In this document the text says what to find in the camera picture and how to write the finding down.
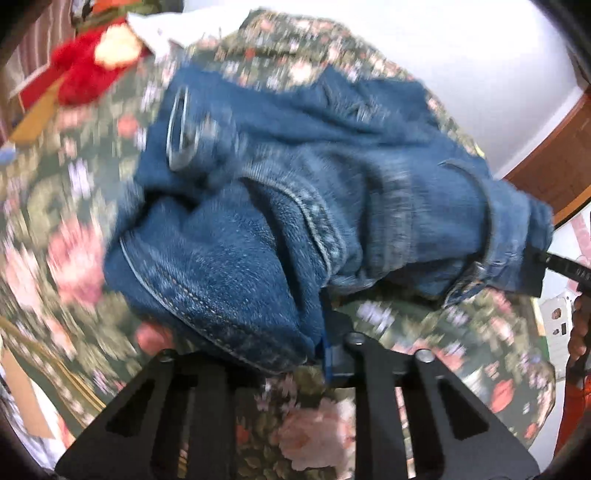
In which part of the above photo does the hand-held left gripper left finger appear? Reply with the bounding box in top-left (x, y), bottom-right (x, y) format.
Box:
top-left (54, 349), bottom-right (267, 480)

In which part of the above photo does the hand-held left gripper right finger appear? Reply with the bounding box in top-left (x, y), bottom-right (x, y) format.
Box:
top-left (321, 294), bottom-right (541, 480)

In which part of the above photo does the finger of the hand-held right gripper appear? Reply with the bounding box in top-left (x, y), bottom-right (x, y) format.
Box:
top-left (527, 248), bottom-right (562, 297)

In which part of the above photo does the blue denim jacket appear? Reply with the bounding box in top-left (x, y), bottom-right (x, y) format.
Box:
top-left (104, 65), bottom-right (555, 376)

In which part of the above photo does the person's right hand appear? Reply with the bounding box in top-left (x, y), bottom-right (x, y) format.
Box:
top-left (567, 294), bottom-right (591, 371)

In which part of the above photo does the wooden wardrobe with heart stickers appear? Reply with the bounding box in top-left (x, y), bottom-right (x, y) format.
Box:
top-left (502, 90), bottom-right (591, 228)

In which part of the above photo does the floral patterned blanket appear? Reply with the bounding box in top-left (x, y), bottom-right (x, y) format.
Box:
top-left (0, 9), bottom-right (558, 480)

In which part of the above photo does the brown cardboard box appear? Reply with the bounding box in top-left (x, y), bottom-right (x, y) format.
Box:
top-left (8, 76), bottom-right (64, 147)

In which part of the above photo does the red plush toy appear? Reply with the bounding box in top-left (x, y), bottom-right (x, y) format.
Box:
top-left (49, 21), bottom-right (149, 107)

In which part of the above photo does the white shirt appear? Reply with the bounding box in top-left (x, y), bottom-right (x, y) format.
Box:
top-left (127, 10), bottom-right (253, 54)

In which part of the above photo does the striped brown curtain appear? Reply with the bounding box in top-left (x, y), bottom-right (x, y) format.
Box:
top-left (0, 0), bottom-right (52, 114)

